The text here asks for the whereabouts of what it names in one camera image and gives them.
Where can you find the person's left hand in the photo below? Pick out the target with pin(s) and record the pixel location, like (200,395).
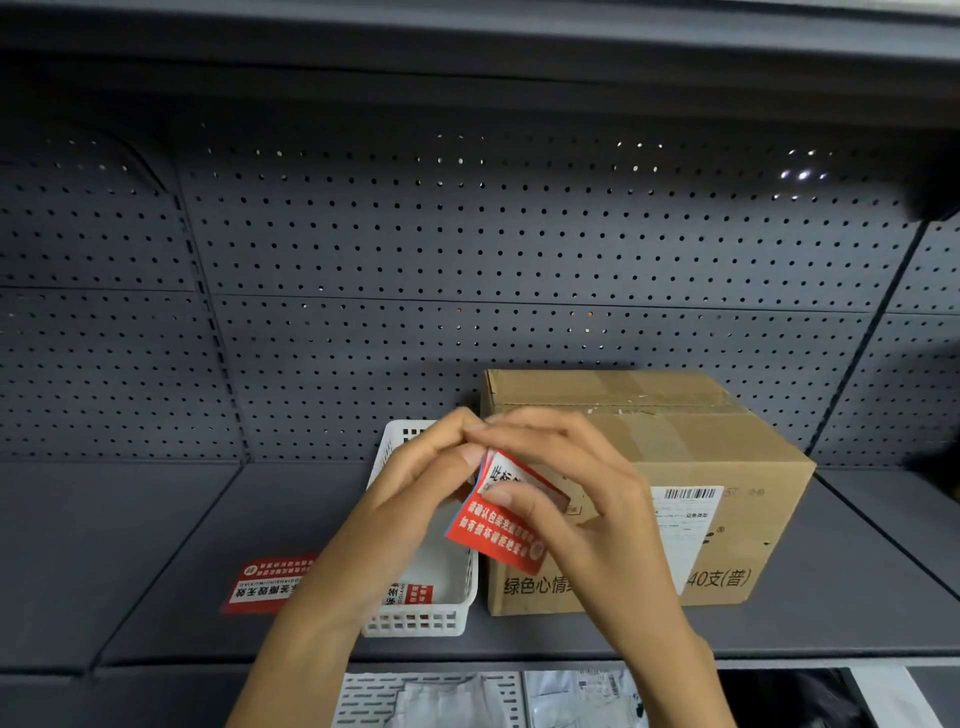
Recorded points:
(379,525)

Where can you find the person's right hand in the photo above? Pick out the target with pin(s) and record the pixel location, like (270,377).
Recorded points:
(607,540)

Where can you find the person's right thumb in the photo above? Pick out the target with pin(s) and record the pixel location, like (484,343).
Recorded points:
(514,501)

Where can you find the person's left thumb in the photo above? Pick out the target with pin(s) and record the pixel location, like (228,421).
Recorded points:
(454,471)

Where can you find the red and white card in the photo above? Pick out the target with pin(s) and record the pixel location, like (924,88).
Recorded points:
(501,541)
(259,586)
(412,594)

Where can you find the person's left forearm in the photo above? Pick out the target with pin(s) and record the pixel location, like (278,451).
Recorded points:
(296,667)

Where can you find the person's right forearm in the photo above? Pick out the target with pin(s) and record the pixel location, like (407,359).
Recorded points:
(675,686)

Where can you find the clear plastic packet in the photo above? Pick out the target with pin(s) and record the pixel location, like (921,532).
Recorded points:
(577,701)

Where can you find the grey pegboard back panel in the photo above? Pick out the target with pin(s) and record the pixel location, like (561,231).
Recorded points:
(480,247)

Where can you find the brown cardboard box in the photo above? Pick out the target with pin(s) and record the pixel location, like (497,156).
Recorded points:
(739,480)

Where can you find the white perforated plastic basket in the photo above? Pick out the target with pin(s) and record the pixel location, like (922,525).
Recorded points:
(375,697)

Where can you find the grey metal shelf board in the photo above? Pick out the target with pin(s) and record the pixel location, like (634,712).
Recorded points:
(150,555)

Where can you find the black glossy packet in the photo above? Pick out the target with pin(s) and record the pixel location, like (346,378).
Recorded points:
(787,701)

